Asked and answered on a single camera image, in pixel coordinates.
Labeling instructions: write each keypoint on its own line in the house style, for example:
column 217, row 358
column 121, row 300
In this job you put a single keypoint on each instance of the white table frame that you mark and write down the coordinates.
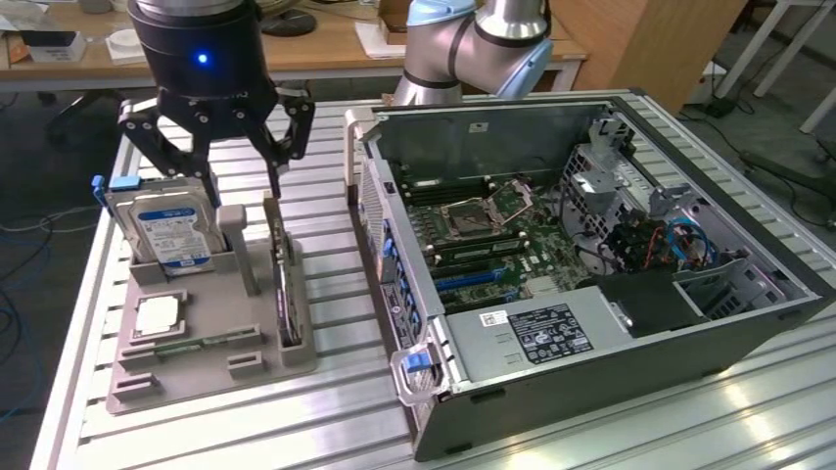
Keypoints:
column 777, row 29

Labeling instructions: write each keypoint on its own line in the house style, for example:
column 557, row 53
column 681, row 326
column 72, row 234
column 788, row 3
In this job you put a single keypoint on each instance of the brown cardboard box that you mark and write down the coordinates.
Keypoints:
column 395, row 19

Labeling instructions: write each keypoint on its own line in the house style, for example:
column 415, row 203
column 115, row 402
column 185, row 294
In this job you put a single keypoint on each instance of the grey cup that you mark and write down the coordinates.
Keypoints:
column 95, row 6

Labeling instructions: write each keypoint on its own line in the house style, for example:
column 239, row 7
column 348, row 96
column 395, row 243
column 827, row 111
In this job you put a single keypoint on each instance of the black power adapter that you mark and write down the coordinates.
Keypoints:
column 719, row 108

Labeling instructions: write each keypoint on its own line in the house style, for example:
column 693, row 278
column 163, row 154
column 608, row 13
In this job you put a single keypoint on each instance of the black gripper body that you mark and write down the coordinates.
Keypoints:
column 196, row 49

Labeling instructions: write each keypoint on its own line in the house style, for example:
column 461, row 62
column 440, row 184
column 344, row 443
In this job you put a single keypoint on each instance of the hard disk in blue caddy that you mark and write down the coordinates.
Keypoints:
column 169, row 235

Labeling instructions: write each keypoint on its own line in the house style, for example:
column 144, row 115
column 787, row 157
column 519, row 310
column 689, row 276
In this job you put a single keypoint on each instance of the white socket box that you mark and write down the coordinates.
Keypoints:
column 711, row 83

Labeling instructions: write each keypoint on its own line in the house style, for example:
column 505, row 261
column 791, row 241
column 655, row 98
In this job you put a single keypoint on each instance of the black RAM slot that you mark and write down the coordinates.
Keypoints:
column 451, row 197
column 444, row 185

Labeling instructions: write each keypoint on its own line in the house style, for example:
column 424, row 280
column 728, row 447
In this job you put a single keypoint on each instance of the white paper stack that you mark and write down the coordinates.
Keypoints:
column 379, row 44

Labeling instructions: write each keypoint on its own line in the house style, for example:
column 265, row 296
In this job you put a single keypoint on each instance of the graphics card with metal bracket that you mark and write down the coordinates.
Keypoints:
column 284, row 264

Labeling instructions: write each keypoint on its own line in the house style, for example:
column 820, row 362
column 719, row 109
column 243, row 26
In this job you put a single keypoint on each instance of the brown cardboard piece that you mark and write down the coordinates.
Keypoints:
column 13, row 54

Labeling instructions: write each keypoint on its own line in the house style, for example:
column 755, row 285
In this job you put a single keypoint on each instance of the clear plastic bag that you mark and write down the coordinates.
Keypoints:
column 25, row 19

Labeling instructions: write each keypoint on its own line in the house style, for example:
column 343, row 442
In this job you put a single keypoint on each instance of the small silver chipset heatsink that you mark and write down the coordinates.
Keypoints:
column 541, row 288

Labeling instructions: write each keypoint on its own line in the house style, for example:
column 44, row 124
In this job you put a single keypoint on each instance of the locking lever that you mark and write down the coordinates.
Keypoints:
column 523, row 211

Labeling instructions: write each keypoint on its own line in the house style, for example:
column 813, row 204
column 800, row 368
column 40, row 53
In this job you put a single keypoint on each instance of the green motherboard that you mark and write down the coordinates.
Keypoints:
column 555, row 245

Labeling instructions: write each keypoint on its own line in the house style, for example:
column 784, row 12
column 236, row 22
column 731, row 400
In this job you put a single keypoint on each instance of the perforated metal drive cage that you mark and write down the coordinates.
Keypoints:
column 595, row 186

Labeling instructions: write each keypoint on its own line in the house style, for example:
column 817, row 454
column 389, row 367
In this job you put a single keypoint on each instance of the blue expansion slot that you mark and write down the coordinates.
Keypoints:
column 464, row 280

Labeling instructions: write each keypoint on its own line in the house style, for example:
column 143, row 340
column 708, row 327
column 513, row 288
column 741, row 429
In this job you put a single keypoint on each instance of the CPU socket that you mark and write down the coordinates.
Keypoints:
column 469, row 218

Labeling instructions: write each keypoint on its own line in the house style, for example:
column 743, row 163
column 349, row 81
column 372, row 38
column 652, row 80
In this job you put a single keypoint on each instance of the black plastic shroud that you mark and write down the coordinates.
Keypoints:
column 653, row 303

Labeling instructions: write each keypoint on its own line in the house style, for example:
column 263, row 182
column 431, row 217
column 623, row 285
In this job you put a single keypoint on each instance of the grey power supply unit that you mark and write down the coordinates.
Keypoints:
column 483, row 352

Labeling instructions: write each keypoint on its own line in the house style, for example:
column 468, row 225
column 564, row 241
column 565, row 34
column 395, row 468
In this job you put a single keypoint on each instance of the black round lamp base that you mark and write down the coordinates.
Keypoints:
column 293, row 24

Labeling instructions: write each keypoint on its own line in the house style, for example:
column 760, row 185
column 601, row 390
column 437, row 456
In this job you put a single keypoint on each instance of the wooden desk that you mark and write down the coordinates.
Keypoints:
column 327, row 51

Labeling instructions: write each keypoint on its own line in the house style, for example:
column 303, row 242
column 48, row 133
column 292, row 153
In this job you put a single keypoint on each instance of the green RAM stick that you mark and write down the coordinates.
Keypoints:
column 203, row 340

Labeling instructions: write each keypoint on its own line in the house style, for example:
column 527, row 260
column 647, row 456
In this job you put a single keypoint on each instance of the silver CPU chip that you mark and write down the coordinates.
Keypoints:
column 156, row 315

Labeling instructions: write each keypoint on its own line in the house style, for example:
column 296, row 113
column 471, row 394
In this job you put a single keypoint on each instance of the white box with black lid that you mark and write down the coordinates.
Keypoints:
column 52, row 46

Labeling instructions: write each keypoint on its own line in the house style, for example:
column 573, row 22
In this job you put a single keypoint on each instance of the open black PC case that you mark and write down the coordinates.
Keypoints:
column 588, row 391

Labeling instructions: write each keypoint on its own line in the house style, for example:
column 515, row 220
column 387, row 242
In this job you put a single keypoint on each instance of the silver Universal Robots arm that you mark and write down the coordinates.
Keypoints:
column 444, row 54

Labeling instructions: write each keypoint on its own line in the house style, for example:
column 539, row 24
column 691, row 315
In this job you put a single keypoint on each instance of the grey printed parts rack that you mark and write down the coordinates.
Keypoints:
column 209, row 313

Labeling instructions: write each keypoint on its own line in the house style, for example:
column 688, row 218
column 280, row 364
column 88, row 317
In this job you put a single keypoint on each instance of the installed black RAM stick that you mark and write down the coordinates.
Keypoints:
column 476, row 249

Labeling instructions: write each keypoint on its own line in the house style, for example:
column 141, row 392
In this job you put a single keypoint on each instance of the metal disk bay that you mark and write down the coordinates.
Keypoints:
column 719, row 294

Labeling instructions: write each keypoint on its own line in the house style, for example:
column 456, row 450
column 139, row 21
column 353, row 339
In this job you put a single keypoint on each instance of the wooden cabinet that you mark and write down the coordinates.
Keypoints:
column 653, row 49

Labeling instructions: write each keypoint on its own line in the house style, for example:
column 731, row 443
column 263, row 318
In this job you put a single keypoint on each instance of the black office chair base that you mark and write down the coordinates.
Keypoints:
column 72, row 115

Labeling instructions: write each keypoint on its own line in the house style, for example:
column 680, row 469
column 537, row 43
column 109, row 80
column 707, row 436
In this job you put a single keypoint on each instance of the metal socket cover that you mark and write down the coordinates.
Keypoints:
column 520, row 182

